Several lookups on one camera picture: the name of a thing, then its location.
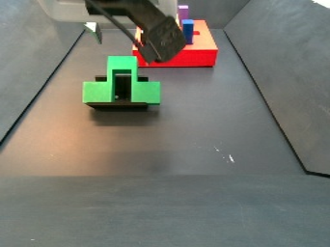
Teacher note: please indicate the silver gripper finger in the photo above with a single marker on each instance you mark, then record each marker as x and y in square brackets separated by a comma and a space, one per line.
[93, 27]

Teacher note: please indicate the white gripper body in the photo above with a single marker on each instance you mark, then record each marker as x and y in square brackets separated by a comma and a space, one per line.
[73, 10]

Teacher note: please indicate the green stepped bridge block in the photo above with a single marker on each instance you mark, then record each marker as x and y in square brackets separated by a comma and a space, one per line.
[101, 91]

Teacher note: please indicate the red base board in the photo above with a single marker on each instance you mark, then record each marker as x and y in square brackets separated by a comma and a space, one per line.
[197, 55]

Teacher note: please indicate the yellow long bar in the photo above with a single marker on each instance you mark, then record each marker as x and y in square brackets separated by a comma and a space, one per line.
[178, 21]

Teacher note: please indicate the black angle bracket fixture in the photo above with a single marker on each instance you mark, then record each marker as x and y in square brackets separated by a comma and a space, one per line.
[122, 96]

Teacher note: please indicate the purple post right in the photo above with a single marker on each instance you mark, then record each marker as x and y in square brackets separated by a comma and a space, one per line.
[183, 11]

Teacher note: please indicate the blue post right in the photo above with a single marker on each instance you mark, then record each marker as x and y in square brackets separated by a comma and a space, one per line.
[187, 28]

